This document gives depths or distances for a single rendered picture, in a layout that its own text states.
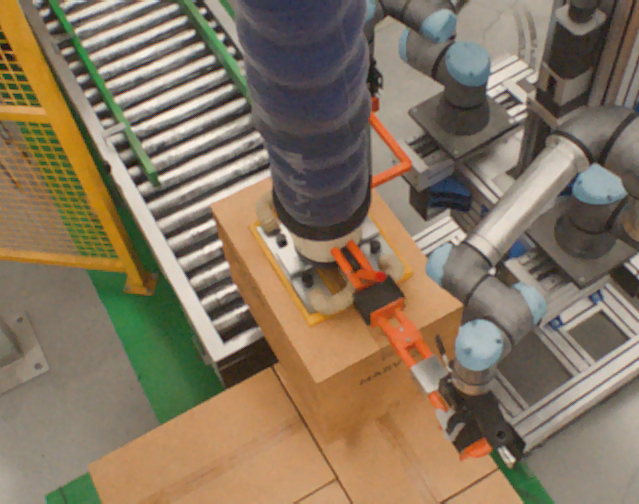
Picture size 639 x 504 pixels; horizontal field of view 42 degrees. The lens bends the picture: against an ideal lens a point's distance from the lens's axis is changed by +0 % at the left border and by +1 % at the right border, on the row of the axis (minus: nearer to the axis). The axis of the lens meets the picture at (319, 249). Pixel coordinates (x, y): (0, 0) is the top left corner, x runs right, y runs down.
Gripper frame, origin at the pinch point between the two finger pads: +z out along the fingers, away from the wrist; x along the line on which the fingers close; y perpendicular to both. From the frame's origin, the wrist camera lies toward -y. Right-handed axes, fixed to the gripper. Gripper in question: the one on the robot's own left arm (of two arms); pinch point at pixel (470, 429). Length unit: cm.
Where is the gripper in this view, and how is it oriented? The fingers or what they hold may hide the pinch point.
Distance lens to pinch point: 174.1
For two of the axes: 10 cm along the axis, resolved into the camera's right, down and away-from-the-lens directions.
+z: 0.7, 5.6, 8.2
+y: -4.8, -7.1, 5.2
